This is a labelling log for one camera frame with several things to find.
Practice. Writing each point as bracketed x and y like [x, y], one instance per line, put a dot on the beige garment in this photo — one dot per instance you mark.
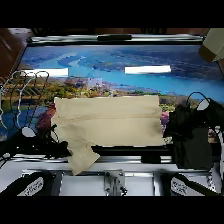
[110, 120]

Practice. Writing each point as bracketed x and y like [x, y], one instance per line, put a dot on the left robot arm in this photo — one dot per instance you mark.
[20, 143]

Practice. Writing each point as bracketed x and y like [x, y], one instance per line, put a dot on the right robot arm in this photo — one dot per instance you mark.
[213, 113]

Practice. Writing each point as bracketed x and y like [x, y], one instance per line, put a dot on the black garment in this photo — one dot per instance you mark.
[193, 150]

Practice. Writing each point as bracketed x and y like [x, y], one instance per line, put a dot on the pale cardboard box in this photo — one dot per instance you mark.
[213, 45]

